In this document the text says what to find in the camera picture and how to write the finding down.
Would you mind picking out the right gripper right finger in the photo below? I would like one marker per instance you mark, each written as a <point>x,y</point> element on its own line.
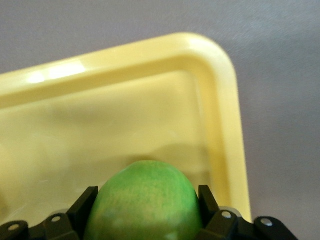
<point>232,222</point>

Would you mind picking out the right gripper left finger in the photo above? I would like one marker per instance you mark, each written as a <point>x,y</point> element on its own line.
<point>62,222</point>

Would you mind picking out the green apple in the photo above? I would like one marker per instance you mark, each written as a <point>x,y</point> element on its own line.
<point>145,200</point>

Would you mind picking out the yellow plastic tray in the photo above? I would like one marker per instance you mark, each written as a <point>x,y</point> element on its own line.
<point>125,120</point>

